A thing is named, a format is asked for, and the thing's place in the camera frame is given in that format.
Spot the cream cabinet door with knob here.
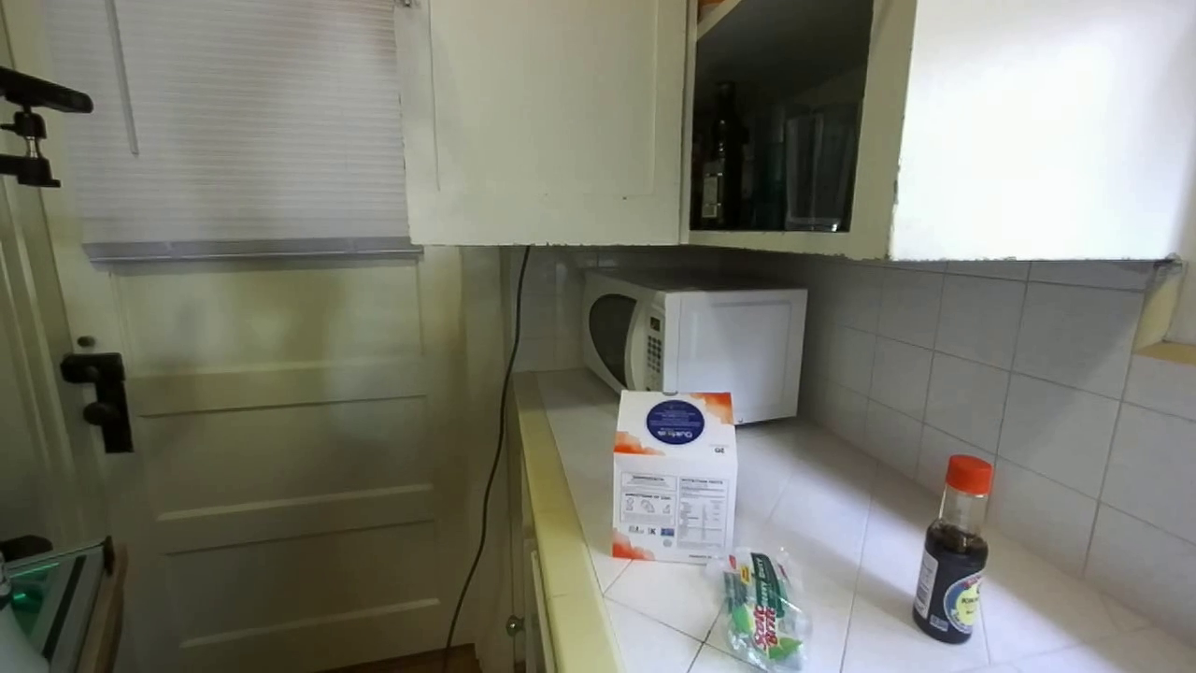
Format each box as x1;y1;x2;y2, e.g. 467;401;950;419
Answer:
391;0;693;249

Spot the cream base cabinet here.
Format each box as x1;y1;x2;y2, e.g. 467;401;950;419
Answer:
498;409;567;673

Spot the white panel room door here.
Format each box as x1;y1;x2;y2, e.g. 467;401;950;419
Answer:
29;0;508;673

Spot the white door blind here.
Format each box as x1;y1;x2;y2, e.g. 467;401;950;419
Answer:
46;0;422;268

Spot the black door lock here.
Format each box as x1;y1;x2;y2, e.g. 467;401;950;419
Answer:
56;333;138;460

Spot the white microwave oven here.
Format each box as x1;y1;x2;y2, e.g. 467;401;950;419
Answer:
580;272;812;429

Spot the white orange carton box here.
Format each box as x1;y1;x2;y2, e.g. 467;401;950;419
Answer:
605;387;744;567

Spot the dark glass bottle with label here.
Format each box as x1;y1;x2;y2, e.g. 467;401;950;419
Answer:
693;77;739;237

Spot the clear drinking glass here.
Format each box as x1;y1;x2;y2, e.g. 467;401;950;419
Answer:
744;109;805;237
795;109;859;237

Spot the green snack packet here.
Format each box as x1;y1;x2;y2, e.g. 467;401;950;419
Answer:
719;545;812;673

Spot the soy sauce bottle red cap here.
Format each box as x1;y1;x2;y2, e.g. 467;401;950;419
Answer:
907;453;1002;648

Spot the thin blind wand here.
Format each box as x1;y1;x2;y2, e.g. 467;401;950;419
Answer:
106;0;143;160

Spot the black power cable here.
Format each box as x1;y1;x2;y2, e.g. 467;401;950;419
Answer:
438;242;538;653

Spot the cream wall cabinet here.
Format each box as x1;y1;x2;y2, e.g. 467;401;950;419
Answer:
684;0;1196;268

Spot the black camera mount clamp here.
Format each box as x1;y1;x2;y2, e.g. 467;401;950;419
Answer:
0;64;98;196

